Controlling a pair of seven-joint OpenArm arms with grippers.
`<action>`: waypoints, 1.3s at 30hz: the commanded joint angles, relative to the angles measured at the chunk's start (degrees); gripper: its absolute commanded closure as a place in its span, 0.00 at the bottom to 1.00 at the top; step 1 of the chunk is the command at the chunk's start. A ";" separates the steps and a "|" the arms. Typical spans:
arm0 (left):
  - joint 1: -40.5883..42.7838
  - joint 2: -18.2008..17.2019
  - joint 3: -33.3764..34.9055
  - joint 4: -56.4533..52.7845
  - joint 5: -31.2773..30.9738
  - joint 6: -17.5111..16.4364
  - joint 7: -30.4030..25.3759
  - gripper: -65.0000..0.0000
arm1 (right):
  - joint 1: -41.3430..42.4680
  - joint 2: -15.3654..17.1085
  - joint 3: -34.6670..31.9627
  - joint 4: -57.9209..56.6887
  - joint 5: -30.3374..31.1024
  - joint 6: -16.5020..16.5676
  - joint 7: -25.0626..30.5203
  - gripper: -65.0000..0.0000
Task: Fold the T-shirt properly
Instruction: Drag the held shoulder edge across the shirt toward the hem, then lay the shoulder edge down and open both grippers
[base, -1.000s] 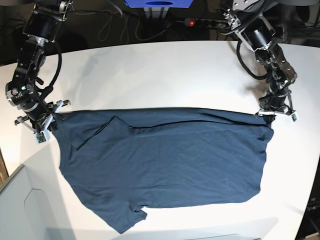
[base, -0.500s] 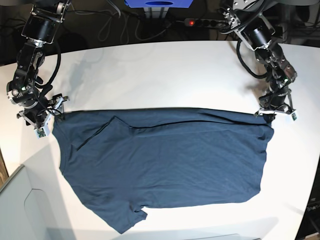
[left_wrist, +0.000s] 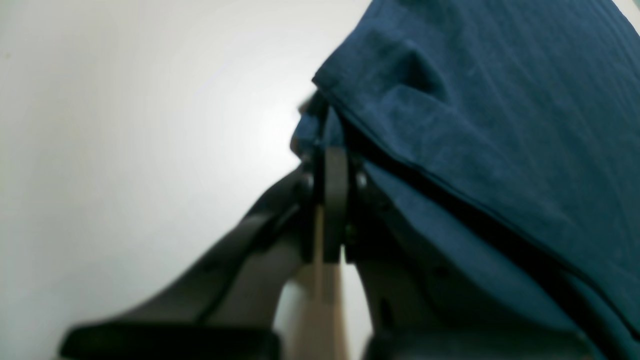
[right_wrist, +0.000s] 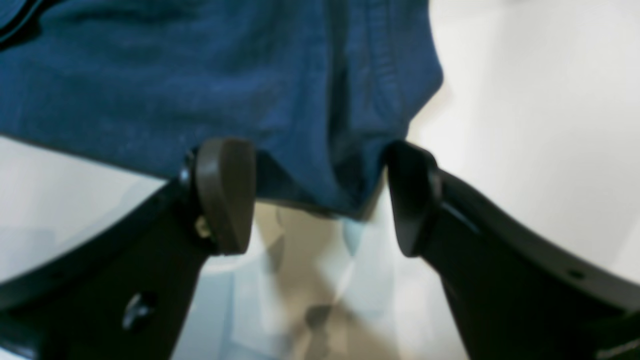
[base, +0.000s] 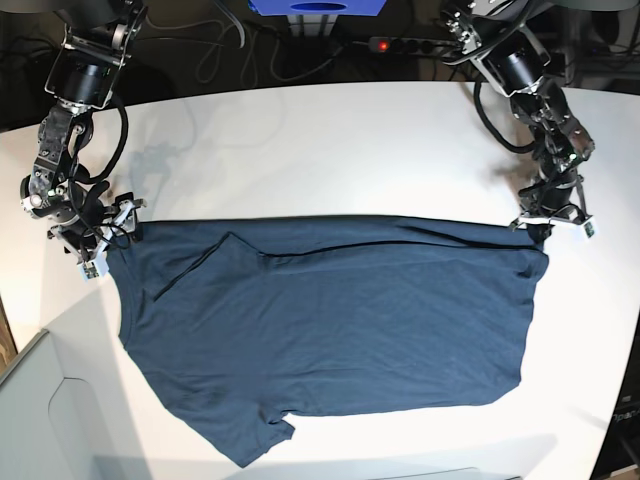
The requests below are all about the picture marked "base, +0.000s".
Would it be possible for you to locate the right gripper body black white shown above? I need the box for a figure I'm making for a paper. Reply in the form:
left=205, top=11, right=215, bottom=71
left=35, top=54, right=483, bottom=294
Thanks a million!
left=47, top=195, right=146, bottom=281

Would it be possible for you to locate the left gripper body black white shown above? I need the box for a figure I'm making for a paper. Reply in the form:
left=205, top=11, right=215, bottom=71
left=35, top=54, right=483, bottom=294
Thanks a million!
left=509, top=174, right=596, bottom=241

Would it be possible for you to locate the dark blue T-shirt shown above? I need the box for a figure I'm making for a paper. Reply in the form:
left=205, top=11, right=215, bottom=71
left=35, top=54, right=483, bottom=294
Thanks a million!
left=107, top=216, right=549, bottom=467

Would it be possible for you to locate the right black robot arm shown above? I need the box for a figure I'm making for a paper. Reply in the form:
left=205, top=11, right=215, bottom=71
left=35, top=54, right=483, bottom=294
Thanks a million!
left=20, top=1, right=147, bottom=280

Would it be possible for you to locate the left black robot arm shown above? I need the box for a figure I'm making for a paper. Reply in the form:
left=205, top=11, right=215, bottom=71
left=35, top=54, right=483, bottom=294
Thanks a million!
left=441, top=1, right=596, bottom=243

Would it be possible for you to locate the grey panel lower left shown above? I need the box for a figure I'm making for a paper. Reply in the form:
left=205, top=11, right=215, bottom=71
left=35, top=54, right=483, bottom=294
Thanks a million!
left=0, top=327, right=151, bottom=480

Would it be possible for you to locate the blue box on stand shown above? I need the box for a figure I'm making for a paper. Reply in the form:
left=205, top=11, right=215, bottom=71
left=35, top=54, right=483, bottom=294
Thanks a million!
left=248, top=0, right=386, bottom=16

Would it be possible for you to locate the black power strip red switch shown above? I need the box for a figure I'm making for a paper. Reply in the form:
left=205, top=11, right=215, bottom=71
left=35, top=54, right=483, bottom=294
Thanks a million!
left=366, top=36, right=461, bottom=60

